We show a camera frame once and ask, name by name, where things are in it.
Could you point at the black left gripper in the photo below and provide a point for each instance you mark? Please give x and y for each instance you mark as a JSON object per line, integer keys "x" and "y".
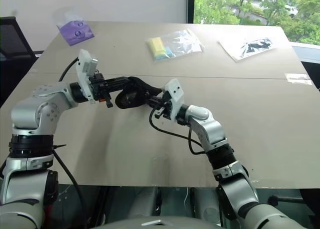
{"x": 98, "y": 87}

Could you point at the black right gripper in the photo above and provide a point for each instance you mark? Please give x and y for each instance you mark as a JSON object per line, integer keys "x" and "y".
{"x": 166, "y": 108}

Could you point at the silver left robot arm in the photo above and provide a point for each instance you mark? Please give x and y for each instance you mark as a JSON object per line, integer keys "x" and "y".
{"x": 32, "y": 109}

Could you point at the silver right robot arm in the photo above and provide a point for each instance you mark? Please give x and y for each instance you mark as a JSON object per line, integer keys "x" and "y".
{"x": 205, "y": 129}

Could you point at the blue sponge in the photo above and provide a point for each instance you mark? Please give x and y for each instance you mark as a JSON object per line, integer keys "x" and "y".
{"x": 168, "y": 53}

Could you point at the yellow sponge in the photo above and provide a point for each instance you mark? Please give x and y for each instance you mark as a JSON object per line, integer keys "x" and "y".
{"x": 157, "y": 45}

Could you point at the purple packet in clear bag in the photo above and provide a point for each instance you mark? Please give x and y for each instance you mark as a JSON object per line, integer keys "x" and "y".
{"x": 77, "y": 34}

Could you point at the clear plastic sponge bag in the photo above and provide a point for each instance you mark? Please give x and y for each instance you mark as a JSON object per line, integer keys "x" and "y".
{"x": 185, "y": 42}

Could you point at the black zip tie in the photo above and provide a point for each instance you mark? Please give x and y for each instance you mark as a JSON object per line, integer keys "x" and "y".
{"x": 60, "y": 146}

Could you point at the black mesh office chair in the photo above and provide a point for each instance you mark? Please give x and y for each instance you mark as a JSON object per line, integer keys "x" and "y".
{"x": 12, "y": 41}

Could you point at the black item in clear bag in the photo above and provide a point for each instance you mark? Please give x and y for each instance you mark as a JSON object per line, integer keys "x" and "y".
{"x": 255, "y": 47}

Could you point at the silver robot torso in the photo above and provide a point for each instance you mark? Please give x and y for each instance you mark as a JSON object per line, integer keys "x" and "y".
{"x": 160, "y": 221}

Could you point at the clear tape piece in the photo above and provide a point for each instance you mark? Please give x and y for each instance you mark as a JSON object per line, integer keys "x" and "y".
{"x": 298, "y": 79}

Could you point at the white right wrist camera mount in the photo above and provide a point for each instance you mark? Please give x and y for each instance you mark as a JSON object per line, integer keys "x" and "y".
{"x": 175, "y": 91}

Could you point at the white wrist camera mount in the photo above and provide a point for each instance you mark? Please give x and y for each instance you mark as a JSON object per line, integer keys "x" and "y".
{"x": 175, "y": 91}
{"x": 85, "y": 71}

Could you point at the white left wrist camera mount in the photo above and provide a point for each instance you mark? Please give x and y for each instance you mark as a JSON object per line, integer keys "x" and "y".
{"x": 85, "y": 71}

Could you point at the dark window frame post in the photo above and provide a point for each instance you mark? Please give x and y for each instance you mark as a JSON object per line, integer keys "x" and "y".
{"x": 191, "y": 4}

